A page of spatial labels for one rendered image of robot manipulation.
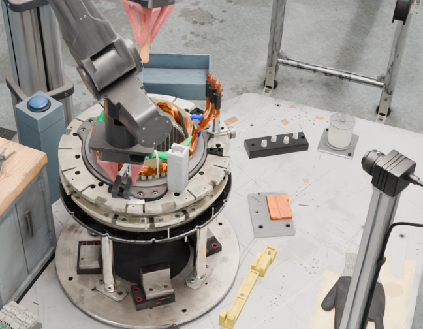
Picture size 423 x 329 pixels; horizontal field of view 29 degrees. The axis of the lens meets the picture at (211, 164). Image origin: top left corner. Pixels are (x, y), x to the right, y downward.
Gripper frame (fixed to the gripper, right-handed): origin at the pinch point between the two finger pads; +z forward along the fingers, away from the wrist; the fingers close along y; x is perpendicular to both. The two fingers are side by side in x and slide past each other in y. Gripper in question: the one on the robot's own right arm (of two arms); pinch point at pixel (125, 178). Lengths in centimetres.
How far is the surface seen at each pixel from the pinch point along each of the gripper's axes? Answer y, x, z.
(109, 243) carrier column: -4.2, 4.5, 21.4
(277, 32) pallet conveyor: 24, 180, 84
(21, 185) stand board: -20.9, 7.4, 11.7
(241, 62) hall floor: 10, 197, 112
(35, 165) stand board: -19.5, 12.0, 10.7
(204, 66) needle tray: 8, 52, 12
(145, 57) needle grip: 0.7, 15.5, -13.8
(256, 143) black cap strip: 21, 54, 35
